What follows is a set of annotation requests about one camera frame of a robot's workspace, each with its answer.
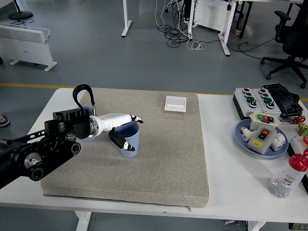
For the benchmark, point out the red mushroom button box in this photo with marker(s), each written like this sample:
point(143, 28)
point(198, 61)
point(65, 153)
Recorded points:
point(305, 141)

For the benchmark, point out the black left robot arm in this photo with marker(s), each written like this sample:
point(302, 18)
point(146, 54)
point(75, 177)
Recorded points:
point(36, 154)

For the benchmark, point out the grey-brown cushion mat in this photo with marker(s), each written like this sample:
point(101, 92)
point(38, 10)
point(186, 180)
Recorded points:
point(156, 156)

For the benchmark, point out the clear bottle with red cap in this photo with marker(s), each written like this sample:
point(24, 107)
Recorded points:
point(286, 180)

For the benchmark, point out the black round stand base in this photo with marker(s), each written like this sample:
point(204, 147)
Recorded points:
point(21, 15)

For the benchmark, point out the white panel heater on feet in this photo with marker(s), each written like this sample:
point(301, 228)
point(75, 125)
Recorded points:
point(24, 48)

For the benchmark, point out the white table leg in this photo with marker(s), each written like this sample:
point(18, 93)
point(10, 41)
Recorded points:
point(83, 220)
point(256, 226)

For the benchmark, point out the grey red-black button switch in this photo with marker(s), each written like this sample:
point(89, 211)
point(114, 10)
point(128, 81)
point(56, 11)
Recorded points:
point(261, 139)

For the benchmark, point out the black office chair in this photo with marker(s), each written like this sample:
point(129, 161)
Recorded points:
point(293, 43)

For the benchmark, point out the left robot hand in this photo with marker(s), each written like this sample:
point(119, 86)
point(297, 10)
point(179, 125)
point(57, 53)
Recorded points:
point(110, 120)

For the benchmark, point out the person's shoe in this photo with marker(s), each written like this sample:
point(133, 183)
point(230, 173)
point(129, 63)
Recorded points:
point(3, 120)

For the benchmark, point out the blue ribbed plastic cup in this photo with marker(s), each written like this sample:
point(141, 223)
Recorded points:
point(131, 137)
point(91, 139)

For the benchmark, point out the small tin can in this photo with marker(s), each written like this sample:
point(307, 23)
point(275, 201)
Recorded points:
point(238, 32)

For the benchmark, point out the black foot pedal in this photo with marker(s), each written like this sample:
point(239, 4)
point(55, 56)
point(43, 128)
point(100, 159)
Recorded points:
point(286, 98)

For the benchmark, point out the white desk leg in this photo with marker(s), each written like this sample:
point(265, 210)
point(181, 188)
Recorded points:
point(190, 21)
point(223, 43)
point(125, 14)

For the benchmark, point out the cream three-button switch box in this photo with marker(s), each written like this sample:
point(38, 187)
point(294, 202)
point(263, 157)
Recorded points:
point(264, 120)

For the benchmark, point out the white plastic pipe fitting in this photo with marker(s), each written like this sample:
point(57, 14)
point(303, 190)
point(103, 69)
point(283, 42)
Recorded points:
point(279, 142)
point(246, 134)

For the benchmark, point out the white push-button control box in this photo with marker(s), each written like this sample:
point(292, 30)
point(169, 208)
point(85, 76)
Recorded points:
point(261, 102)
point(244, 103)

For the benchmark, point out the white wall switch panel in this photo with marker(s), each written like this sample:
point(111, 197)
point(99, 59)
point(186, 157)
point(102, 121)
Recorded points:
point(175, 103)

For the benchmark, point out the blue round plate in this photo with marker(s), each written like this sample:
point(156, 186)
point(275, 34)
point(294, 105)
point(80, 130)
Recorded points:
point(240, 144)

